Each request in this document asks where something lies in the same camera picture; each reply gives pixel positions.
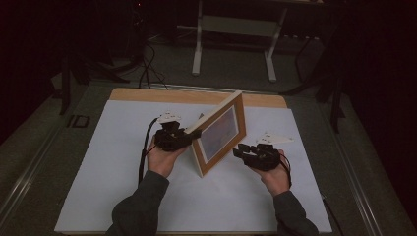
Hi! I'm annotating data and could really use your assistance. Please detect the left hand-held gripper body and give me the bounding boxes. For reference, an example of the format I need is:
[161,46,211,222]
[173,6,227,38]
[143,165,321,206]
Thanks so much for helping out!
[152,111,192,153]

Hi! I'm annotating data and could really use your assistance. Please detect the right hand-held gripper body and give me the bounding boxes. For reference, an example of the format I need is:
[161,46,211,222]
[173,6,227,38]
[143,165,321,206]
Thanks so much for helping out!
[245,131,295,173]

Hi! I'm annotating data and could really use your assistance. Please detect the wooden photo frame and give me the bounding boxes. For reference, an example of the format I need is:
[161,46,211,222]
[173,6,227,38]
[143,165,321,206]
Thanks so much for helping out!
[183,89,248,179]

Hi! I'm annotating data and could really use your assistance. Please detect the person's left hand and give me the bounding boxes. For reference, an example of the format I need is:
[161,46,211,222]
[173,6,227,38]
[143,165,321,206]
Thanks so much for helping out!
[146,137,190,179]

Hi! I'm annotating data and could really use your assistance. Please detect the person's right hand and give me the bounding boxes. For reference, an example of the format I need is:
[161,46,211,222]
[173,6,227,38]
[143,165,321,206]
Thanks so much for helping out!
[251,148,293,198]

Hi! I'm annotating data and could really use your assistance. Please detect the white table mat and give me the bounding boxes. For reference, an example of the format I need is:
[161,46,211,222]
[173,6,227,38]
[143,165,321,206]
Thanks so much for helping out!
[53,99,333,235]

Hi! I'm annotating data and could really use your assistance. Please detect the black stand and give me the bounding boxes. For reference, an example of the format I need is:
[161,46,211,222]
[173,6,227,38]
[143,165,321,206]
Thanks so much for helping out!
[280,32,348,135]
[58,48,132,116]

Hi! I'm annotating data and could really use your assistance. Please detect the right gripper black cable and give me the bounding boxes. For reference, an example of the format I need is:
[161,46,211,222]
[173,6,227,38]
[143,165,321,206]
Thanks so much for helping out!
[278,152,346,236]

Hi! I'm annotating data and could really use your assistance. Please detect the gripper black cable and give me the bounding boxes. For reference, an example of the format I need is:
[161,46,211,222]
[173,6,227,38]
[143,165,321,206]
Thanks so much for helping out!
[137,117,161,185]
[278,152,346,236]

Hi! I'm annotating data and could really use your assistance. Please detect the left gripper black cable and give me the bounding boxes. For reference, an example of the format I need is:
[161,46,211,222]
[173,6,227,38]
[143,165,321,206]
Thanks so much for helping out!
[137,117,161,185]

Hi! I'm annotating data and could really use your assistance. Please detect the metal floor rail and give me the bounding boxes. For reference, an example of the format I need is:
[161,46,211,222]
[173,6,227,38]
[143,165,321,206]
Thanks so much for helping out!
[323,107,386,236]
[148,83,283,96]
[0,130,68,224]

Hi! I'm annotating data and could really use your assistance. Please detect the black floor cables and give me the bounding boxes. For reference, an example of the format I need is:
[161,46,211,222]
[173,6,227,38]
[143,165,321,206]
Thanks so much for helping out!
[137,41,170,91]

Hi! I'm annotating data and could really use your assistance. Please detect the black floor bracket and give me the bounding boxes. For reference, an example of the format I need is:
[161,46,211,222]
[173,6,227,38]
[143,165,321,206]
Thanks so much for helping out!
[66,114,91,129]

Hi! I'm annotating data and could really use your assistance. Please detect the white metal table frame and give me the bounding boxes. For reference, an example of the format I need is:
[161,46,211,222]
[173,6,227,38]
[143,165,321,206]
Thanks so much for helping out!
[191,0,290,84]

